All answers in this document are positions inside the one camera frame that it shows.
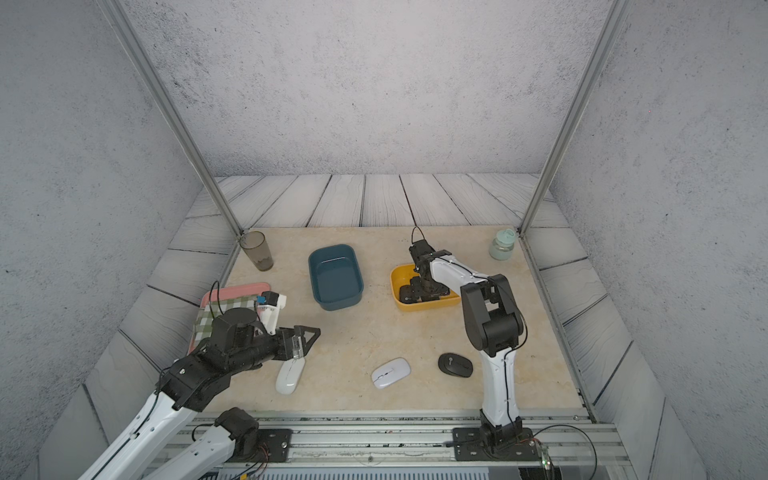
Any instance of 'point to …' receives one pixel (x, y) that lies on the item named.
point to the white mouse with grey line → (391, 372)
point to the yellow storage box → (401, 275)
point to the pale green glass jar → (501, 248)
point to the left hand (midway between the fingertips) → (312, 334)
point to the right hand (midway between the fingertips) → (430, 290)
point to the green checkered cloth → (210, 310)
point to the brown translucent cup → (253, 243)
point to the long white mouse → (289, 375)
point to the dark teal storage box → (336, 275)
